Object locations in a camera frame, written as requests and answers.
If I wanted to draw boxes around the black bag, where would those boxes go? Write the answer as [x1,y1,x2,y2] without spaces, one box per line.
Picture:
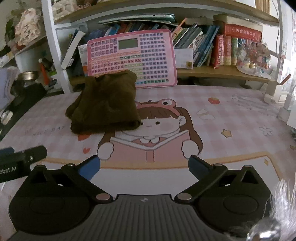
[1,83,47,140]

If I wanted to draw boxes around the white orange box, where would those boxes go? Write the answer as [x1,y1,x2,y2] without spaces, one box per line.
[78,44,88,76]

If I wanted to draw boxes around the pink keyboard learning toy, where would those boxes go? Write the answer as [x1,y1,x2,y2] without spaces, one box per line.
[87,29,178,88]

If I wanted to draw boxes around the red thick dictionary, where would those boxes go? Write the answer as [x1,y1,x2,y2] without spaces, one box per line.
[223,24,262,42]

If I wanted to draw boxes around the pink flower ornament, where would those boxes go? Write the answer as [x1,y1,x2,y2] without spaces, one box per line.
[236,40,271,80]

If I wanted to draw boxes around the white wrist watch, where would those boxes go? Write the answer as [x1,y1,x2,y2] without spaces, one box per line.
[1,110,13,126]

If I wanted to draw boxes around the dark olive green garment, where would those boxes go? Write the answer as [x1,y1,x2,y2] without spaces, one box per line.
[65,70,141,134]

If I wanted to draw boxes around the white leaning book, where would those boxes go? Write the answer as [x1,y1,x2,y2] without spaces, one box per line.
[61,30,85,70]

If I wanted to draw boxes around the pink cartoon desk mat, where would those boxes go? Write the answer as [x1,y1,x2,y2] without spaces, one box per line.
[0,84,296,241]

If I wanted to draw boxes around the metal bowl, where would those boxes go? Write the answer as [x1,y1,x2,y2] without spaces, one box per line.
[17,71,39,81]

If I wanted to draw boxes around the white shelf post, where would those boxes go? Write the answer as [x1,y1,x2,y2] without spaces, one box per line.
[41,0,73,93]

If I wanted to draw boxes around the lavender folded cloth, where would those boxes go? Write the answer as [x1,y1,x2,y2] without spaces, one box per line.
[0,66,20,111]

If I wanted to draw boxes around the white charger plug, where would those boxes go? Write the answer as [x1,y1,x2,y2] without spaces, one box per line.
[278,85,295,123]

